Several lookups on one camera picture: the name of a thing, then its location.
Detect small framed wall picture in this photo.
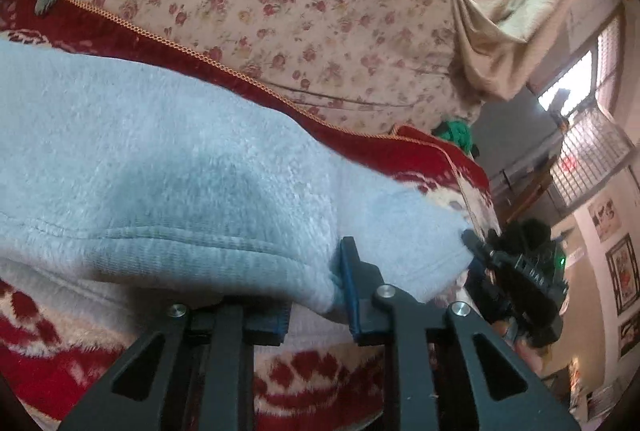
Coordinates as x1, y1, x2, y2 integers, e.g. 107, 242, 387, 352
617, 318, 639, 357

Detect grey fleece pants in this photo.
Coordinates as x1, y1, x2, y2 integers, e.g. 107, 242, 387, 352
0, 38, 473, 352

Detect window with metal grille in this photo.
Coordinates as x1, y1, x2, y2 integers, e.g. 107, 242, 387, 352
530, 11, 637, 212

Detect large framed wall picture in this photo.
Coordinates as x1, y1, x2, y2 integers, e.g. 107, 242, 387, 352
605, 233, 637, 317

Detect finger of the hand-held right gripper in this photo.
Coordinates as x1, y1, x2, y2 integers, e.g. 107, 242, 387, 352
466, 261, 507, 319
461, 229, 498, 264

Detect green cloth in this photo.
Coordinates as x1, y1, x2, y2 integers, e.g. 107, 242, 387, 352
432, 118, 476, 156

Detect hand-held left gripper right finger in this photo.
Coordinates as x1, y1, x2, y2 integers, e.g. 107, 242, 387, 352
339, 236, 582, 431

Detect wooden furniture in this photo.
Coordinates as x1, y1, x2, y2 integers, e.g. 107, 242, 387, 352
500, 166, 553, 224

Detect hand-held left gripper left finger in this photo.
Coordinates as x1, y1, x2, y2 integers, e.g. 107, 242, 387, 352
57, 301, 292, 431

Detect black fuzzy cloth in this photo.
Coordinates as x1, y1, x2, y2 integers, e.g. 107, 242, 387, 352
502, 218, 553, 254

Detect unframed wall poster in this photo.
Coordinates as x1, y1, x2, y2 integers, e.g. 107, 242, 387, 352
587, 196, 623, 242

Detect red floral plush blanket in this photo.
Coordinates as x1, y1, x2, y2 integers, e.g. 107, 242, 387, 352
0, 0, 496, 431

